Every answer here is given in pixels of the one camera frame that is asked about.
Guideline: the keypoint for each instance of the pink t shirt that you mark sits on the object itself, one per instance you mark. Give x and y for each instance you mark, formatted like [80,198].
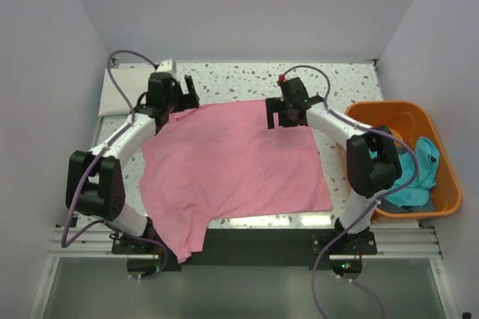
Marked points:
[221,161]

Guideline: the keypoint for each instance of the folded white t shirt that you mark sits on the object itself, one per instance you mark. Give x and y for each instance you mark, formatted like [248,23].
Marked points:
[132,82]

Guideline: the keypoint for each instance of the grey t shirt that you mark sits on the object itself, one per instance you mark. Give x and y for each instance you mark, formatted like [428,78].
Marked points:
[396,208]

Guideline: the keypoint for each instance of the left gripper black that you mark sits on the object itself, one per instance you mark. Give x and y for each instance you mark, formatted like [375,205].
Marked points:
[186,100]

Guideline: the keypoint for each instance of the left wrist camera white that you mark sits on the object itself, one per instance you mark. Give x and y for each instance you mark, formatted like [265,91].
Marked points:
[167,66]

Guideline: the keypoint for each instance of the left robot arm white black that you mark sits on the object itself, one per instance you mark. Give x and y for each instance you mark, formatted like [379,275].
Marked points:
[95,181]

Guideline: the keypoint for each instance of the turquoise t shirt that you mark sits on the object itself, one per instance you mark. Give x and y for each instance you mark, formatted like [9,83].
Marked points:
[407,163]

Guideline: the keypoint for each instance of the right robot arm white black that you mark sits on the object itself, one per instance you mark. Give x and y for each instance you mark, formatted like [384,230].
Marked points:
[371,156]

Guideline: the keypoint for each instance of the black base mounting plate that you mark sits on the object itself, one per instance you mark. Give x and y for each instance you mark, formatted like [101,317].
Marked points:
[229,247]

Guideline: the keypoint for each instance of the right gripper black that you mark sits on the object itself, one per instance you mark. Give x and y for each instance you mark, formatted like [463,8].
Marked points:
[275,105]

